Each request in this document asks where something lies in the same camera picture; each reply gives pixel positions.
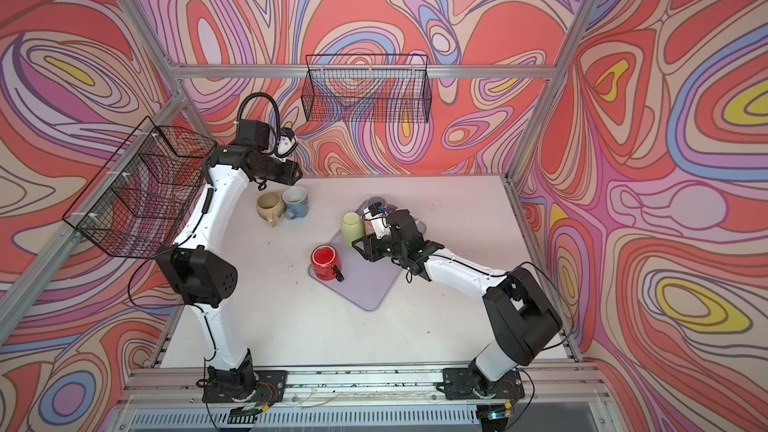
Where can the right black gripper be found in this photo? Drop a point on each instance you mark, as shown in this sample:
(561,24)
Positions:
(370,247)

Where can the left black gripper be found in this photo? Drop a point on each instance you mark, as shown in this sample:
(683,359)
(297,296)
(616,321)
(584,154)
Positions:
(290,175)

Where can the light blue mug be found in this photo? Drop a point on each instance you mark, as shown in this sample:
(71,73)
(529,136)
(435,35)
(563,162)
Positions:
(296,202)

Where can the beige speckled mug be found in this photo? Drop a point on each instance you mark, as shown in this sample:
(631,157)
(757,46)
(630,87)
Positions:
(271,208)

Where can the red mug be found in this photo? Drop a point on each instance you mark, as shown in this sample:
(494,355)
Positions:
(326,264)

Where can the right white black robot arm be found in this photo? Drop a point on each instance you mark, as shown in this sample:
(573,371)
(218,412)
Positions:
(522,318)

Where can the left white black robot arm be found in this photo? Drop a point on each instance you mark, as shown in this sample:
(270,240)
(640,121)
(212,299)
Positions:
(195,269)

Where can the light green mug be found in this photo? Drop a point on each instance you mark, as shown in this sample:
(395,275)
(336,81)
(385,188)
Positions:
(352,228)

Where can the purple mug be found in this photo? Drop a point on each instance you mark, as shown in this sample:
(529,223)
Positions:
(375,201)

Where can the black wire basket back wall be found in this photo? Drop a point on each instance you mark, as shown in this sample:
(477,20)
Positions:
(367,87)

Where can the black wire basket wall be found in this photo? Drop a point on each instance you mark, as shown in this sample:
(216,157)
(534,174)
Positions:
(367,87)
(137,203)

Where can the black wire basket left wall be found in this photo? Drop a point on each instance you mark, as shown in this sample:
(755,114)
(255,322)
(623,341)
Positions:
(137,203)

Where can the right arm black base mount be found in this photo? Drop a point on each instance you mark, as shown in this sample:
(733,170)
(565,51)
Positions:
(464,383)

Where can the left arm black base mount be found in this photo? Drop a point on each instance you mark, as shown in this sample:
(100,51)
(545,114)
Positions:
(227,387)

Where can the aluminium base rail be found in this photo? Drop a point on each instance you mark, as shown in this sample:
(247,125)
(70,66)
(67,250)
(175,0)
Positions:
(549,395)

